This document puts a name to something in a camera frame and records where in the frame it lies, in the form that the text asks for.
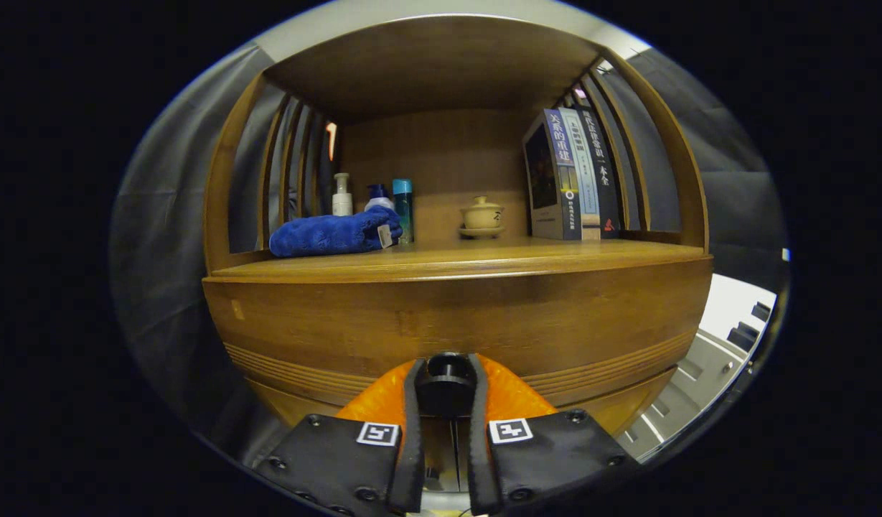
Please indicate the white pump bottle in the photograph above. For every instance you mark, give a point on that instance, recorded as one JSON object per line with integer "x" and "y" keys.
{"x": 342, "y": 201}

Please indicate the beige lidded teacup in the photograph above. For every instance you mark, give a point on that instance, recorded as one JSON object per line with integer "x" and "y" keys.
{"x": 481, "y": 215}

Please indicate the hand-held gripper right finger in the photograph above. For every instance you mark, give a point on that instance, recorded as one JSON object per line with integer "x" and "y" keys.
{"x": 479, "y": 445}

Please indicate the white spine book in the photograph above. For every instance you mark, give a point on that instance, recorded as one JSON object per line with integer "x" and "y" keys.
{"x": 584, "y": 179}

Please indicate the white storage box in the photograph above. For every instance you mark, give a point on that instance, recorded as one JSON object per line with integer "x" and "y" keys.
{"x": 728, "y": 301}

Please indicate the wooden cabinet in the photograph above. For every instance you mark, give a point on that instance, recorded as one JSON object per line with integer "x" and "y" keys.
{"x": 440, "y": 151}

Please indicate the wooden drawer with black knob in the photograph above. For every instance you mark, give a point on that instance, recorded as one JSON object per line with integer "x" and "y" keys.
{"x": 484, "y": 316}

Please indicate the blue folded towel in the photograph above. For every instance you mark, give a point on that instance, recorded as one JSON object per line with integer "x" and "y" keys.
{"x": 326, "y": 233}

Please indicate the blue spine book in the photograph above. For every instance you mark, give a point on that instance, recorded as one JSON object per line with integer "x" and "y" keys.
{"x": 545, "y": 179}

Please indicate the teal cylindrical bottle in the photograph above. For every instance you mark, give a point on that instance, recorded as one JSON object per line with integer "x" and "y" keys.
{"x": 403, "y": 208}

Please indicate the black spine book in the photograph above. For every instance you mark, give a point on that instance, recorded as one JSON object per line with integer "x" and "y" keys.
{"x": 604, "y": 179}

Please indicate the wooden countertop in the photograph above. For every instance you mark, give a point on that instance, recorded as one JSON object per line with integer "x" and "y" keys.
{"x": 484, "y": 258}

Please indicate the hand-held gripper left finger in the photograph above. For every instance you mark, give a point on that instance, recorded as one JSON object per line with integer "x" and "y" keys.
{"x": 414, "y": 445}

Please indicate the white bottle with blue cap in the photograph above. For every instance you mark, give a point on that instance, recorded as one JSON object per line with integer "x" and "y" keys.
{"x": 378, "y": 199}

